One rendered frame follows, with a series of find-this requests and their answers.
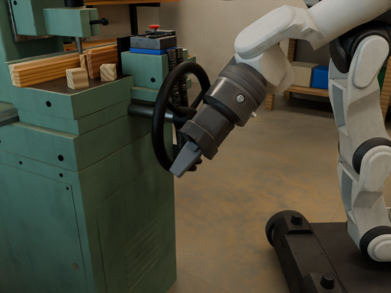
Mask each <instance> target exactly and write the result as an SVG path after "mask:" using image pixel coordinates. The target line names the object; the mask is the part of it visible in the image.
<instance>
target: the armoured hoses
mask: <svg viewBox="0 0 391 293"><path fill-rule="evenodd" d="M166 54H167V55H168V62H169V72H170V71H171V70H172V69H173V68H174V67H176V65H178V64H180V63H183V62H184V59H183V58H184V57H183V47H176V48H174V49H167V50H166ZM186 85H187V84H186V75H183V76H182V77H181V78H180V79H179V81H178V82H177V83H176V85H175V87H174V88H173V91H172V93H171V94H172V95H171V96H172V103H173V104H174V105H175V106H176V107H177V108H178V107H179V106H185V107H189V102H188V100H189V99H188V95H187V94H188V93H187V86H186ZM180 104H181V105H180ZM175 131H176V139H177V140H176V141H177V148H178V154H179V153H180V151H181V150H182V134H181V132H180V129H177V128H175ZM201 163H202V159H201V158H199V159H198V160H197V161H196V162H195V164H193V165H192V167H191V168H189V169H188V171H196V170H197V166H196V165H199V164H201Z"/></svg>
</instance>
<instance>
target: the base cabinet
mask: <svg viewBox="0 0 391 293"><path fill-rule="evenodd" d="M163 136H164V143H165V149H166V152H167V154H168V156H169V158H170V160H171V161H173V126H172V123H168V122H167V123H165V124H164V127H163ZM176 279H177V274H176V232H175V190H174V174H173V173H170V172H168V171H166V170H165V169H164V168H163V167H162V166H161V165H160V164H159V162H158V161H157V159H156V156H155V153H154V149H153V146H152V137H151V131H150V132H149V133H147V134H146V135H144V136H142V137H140V138H138V139H136V140H135V141H133V142H131V143H129V144H127V145H126V146H124V147H122V148H121V149H118V150H117V151H115V152H113V153H111V154H110V155H108V156H106V157H104V158H102V159H101V160H99V161H97V162H95V163H93V164H92V165H90V166H88V167H86V168H85V169H83V170H81V171H78V172H76V171H73V170H69V169H65V168H62V167H59V166H55V165H51V164H49V163H45V162H41V161H39V160H35V159H31V158H28V157H25V156H21V155H18V154H15V153H11V152H8V151H4V150H1V149H0V293H166V292H167V291H168V289H169V288H170V287H171V286H172V284H173V283H174V282H175V281H176Z"/></svg>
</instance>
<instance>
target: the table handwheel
mask: <svg viewBox="0 0 391 293"><path fill-rule="evenodd" d="M186 73H193V74H194V75H195V76H196V77H197V79H198V80H199V83H200V86H201V92H200V93H199V95H198V96H197V97H196V99H195V101H194V102H193V103H192V104H191V106H190V107H185V106H179V107H178V108H177V107H176V106H175V105H174V104H173V103H171V102H170V101H169V98H170V95H171V93H172V91H173V88H174V87H175V85H176V83H177V82H178V81H179V79H180V78H181V77H182V76H183V75H185V74H186ZM210 86H211V84H210V81H209V78H208V75H207V73H206V72H205V70H204V69H203V68H202V67H201V66H200V65H199V64H198V63H196V62H190V61H187V62H183V63H180V64H178V65H177V66H176V67H174V68H173V69H172V70H171V71H170V72H169V74H168V75H167V76H166V78H165V79H164V81H163V83H162V85H161V87H160V89H159V92H158V95H157V98H156V100H155V105H154V106H150V105H143V104H139V103H130V104H129V105H128V107H127V112H128V114H129V115H131V116H137V117H143V118H146V119H152V123H151V137H152V146H153V149H154V153H155V156H156V159H157V161H158V162H159V164H160V165H161V166H162V167H163V168H164V169H165V170H166V171H168V172H170V171H169V169H170V168H171V166H172V165H173V163H174V162H173V161H171V160H170V158H169V156H168V154H167V152H166V149H165V143H164V136H163V127H164V122H168V123H173V124H174V126H175V128H177V129H181V128H182V127H183V126H184V124H185V123H186V121H188V120H191V119H192V118H193V117H194V116H195V115H196V114H197V111H196V108H197V106H198V105H199V104H200V102H201V101H202V99H203V104H208V103H207V102H206V100H205V99H204V95H205V93H206V92H207V91H208V90H209V88H210ZM186 142H187V141H186V140H185V138H184V137H183V135H182V148H183V147H184V145H185V144H186ZM170 173H171V172H170Z"/></svg>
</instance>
